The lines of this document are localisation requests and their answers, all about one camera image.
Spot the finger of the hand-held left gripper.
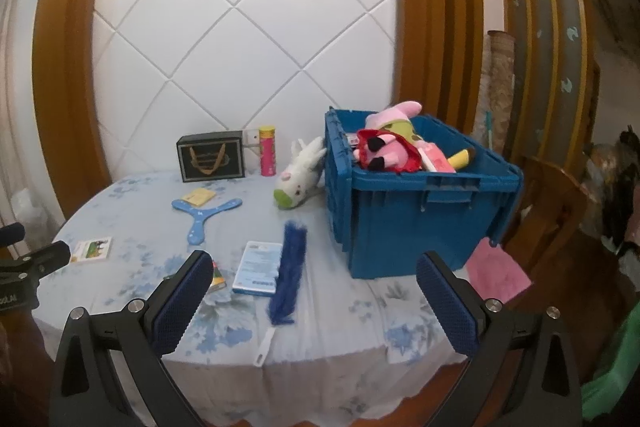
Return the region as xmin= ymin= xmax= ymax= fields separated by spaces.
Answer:
xmin=0 ymin=222 xmax=26 ymax=249
xmin=0 ymin=240 xmax=72 ymax=280

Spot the blue boomerang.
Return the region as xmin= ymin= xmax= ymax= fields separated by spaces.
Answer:
xmin=171 ymin=197 xmax=243 ymax=246

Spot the orange green medicine box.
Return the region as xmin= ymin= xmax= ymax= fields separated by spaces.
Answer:
xmin=209 ymin=261 xmax=228 ymax=292

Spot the blue plastic crate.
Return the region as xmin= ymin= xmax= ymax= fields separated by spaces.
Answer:
xmin=324 ymin=107 xmax=525 ymax=280

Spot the dark cloth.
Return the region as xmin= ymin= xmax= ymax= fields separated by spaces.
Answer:
xmin=582 ymin=129 xmax=640 ymax=258

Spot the pink plush toy green shirt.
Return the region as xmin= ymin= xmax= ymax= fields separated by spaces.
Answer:
xmin=364 ymin=101 xmax=427 ymax=144

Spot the pink yellow tube can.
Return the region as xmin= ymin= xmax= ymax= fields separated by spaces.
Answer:
xmin=258 ymin=125 xmax=278 ymax=178

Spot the black gift box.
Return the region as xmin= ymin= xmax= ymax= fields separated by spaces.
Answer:
xmin=176 ymin=132 xmax=247 ymax=184

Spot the white unicorn plush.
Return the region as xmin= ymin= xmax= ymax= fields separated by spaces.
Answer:
xmin=273 ymin=137 xmax=328 ymax=211

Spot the white curtain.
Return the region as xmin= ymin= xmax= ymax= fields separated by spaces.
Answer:
xmin=0 ymin=0 xmax=56 ymax=248

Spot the small picture card box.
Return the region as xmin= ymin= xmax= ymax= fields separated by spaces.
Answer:
xmin=70 ymin=237 xmax=113 ymax=264

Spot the wooden wall column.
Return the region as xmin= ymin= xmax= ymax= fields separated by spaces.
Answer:
xmin=392 ymin=0 xmax=486 ymax=142
xmin=32 ymin=0 xmax=121 ymax=218

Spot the pink pig plush red dress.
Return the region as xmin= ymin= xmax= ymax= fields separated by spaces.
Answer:
xmin=352 ymin=129 xmax=426 ymax=172

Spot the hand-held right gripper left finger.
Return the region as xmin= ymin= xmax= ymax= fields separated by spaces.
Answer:
xmin=49 ymin=249 xmax=215 ymax=427

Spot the wooden chair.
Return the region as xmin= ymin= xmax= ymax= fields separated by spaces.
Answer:
xmin=515 ymin=155 xmax=591 ymax=280

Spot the wooden partition screen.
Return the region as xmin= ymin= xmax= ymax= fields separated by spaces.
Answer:
xmin=495 ymin=0 xmax=601 ymax=168

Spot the rolled patterned mat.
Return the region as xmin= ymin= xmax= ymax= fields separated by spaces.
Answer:
xmin=481 ymin=31 xmax=516 ymax=158

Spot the pink white packet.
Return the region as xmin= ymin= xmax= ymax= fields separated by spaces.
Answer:
xmin=420 ymin=143 xmax=454 ymax=174

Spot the person's green clothing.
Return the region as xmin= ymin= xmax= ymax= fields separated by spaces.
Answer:
xmin=580 ymin=302 xmax=640 ymax=423

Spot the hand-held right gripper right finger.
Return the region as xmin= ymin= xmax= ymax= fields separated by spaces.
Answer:
xmin=416 ymin=251 xmax=583 ymax=427

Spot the blue feather duster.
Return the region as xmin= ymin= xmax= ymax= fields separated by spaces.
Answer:
xmin=254 ymin=221 xmax=307 ymax=367

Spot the floral blue tablecloth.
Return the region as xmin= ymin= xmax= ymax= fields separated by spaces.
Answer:
xmin=32 ymin=172 xmax=481 ymax=427

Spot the pink cloth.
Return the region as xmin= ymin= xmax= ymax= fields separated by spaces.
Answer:
xmin=465 ymin=237 xmax=532 ymax=305

